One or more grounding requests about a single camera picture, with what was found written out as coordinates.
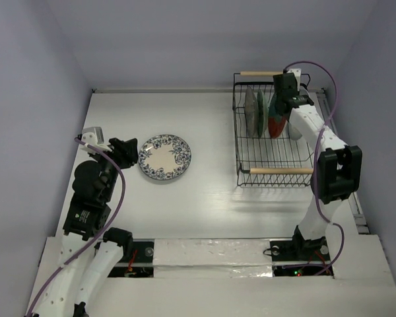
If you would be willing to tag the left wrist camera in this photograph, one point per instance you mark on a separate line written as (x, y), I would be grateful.
(93, 136)

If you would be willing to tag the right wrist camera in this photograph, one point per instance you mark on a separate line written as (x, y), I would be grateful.
(297, 74)

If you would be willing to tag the blue floral plate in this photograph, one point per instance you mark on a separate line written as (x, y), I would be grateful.
(164, 157)

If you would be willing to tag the grey stone plate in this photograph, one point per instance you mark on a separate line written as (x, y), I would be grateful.
(251, 112)

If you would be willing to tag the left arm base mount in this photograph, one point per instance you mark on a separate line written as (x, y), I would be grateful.
(137, 258)

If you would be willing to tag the black wire dish rack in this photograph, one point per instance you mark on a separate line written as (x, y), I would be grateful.
(261, 160)

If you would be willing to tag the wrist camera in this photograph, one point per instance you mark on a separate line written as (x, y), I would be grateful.
(93, 136)
(297, 74)

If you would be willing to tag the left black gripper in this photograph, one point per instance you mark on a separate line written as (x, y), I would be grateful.
(126, 150)

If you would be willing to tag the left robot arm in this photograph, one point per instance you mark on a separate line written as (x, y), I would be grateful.
(90, 246)

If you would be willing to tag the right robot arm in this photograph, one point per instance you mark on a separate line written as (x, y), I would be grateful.
(336, 166)

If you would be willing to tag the silver tape strip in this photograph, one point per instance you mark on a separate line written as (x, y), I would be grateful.
(211, 259)

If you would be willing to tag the red and teal plate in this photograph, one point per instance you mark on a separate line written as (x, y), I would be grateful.
(276, 122)

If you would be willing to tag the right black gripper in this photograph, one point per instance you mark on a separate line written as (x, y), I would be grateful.
(284, 85)

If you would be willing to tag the light green plate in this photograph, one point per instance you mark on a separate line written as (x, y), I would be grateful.
(263, 112)

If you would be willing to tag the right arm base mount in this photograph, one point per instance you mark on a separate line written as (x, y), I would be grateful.
(298, 256)

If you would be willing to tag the white bowl plate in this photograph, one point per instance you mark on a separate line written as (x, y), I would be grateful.
(293, 132)

